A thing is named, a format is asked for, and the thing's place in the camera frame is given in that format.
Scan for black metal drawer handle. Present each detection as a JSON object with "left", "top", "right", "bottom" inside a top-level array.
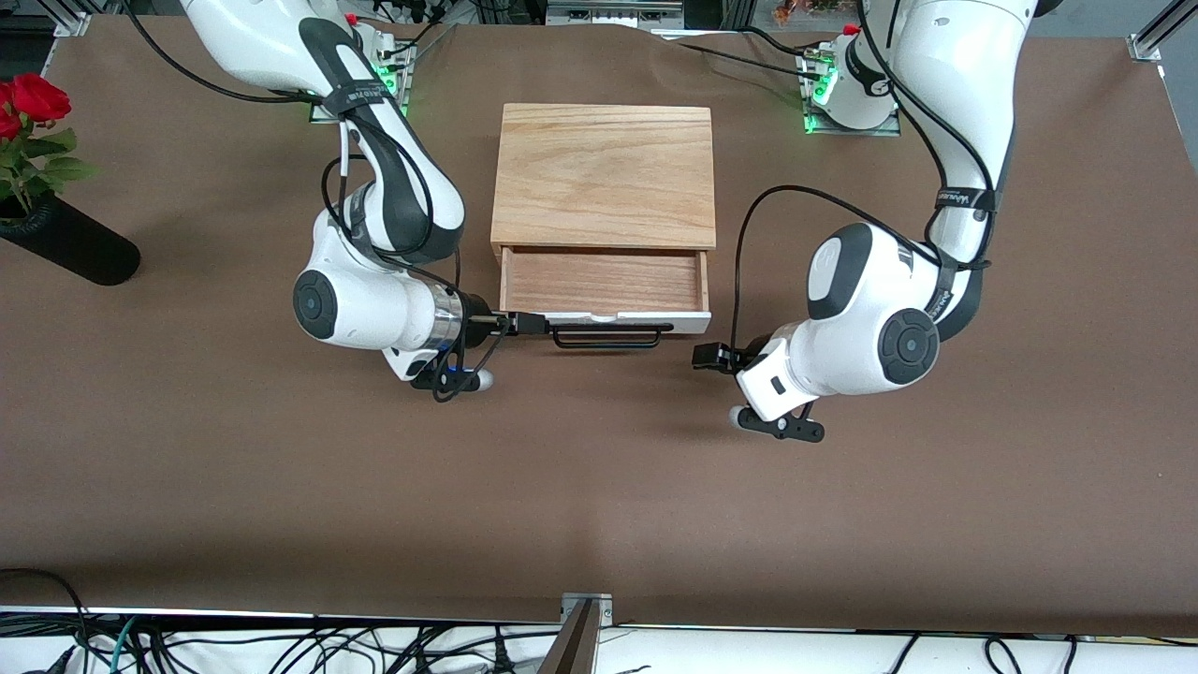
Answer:
[{"left": 546, "top": 321, "right": 675, "bottom": 351}]

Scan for wooden drawer with white front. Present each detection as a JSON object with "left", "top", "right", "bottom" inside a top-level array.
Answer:
[{"left": 499, "top": 245, "right": 713, "bottom": 336}]

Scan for light wooden drawer cabinet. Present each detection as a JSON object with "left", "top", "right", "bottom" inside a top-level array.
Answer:
[{"left": 490, "top": 103, "right": 718, "bottom": 260}]

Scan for brown table cover sheet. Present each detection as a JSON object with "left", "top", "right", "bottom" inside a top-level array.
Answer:
[{"left": 0, "top": 17, "right": 1198, "bottom": 639}]

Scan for grey power strip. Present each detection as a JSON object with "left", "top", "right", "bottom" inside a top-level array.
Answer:
[{"left": 547, "top": 0, "right": 686, "bottom": 29}]

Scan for black cylindrical vase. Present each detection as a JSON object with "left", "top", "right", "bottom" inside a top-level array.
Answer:
[{"left": 0, "top": 192, "right": 142, "bottom": 287}]

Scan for green rose stem leaves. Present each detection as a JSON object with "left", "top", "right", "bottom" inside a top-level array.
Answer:
[{"left": 0, "top": 126, "right": 100, "bottom": 218}]

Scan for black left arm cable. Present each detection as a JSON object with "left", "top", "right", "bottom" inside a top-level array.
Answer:
[{"left": 732, "top": 0, "right": 999, "bottom": 359}]

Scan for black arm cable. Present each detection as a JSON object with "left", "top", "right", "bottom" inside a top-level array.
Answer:
[
  {"left": 122, "top": 0, "right": 513, "bottom": 405},
  {"left": 732, "top": 0, "right": 999, "bottom": 359}
]

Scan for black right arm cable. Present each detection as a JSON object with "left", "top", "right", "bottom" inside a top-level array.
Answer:
[{"left": 122, "top": 0, "right": 513, "bottom": 405}]

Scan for thin black table cable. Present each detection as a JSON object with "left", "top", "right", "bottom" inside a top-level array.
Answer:
[{"left": 672, "top": 39, "right": 808, "bottom": 78}]

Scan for aluminium frame post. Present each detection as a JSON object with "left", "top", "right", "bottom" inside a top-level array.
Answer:
[{"left": 537, "top": 592, "right": 615, "bottom": 674}]

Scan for aluminium table edge rail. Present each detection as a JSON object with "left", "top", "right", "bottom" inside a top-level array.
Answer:
[{"left": 0, "top": 605, "right": 564, "bottom": 626}]

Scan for teal cable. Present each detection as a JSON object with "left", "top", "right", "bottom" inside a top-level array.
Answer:
[{"left": 108, "top": 616, "right": 143, "bottom": 674}]

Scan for black looped floor cable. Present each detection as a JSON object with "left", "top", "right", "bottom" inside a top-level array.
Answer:
[{"left": 0, "top": 567, "right": 93, "bottom": 647}]

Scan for aluminium frame corner profile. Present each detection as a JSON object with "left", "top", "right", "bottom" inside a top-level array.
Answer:
[
  {"left": 1128, "top": 0, "right": 1198, "bottom": 63},
  {"left": 51, "top": 0, "right": 96, "bottom": 38}
]

